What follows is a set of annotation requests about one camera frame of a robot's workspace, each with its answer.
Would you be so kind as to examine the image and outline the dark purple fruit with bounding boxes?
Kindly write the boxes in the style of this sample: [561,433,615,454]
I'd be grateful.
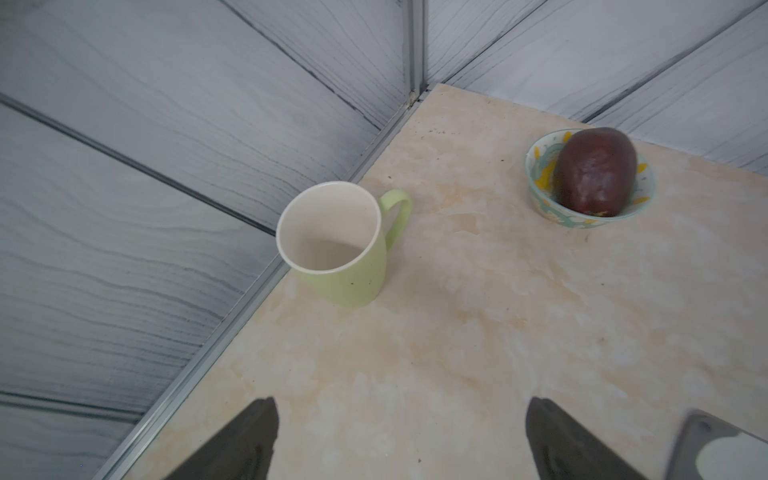
[552,127,638,217]

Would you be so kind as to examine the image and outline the light green mug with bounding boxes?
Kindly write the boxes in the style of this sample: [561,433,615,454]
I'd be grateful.
[276,181,413,308]

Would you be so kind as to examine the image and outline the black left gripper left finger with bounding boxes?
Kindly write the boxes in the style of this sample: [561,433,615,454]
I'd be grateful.
[166,397,279,480]

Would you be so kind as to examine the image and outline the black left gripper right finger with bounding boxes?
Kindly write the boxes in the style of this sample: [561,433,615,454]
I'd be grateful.
[525,397,645,480]

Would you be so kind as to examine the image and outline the small floral bowl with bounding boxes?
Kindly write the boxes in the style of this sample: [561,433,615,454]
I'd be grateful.
[524,128,656,229]

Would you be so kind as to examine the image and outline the white grey-rimmed cutting board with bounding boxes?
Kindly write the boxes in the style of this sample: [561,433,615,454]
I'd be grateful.
[665,410,767,480]

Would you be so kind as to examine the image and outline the left metal corner post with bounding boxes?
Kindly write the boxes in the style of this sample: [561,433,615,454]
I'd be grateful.
[401,0,428,106]

